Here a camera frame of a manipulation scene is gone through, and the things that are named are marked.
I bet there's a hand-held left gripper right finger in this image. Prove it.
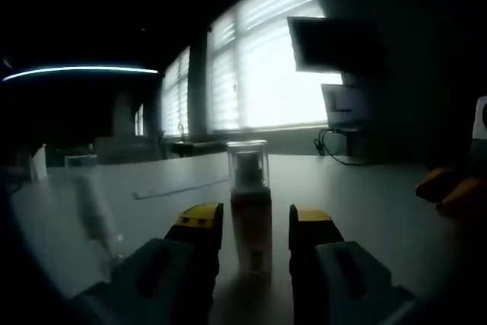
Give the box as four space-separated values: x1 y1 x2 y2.
288 203 422 325

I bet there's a wide clear bottle cover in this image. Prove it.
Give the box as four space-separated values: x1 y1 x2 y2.
226 141 272 193

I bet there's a straight ceiling light strip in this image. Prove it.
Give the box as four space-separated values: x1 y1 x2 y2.
1 65 160 83

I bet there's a narrow clear bottle cover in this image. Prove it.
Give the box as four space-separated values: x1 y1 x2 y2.
63 153 99 180

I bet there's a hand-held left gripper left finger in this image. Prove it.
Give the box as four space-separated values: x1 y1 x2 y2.
75 202 225 325

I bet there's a clear glass pump bottle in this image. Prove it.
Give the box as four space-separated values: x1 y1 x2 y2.
63 153 129 262

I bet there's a white labelled pump bottle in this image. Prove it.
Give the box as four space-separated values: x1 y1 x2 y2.
226 141 274 273

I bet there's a black desk cable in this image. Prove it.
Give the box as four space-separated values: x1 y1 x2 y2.
313 128 368 167

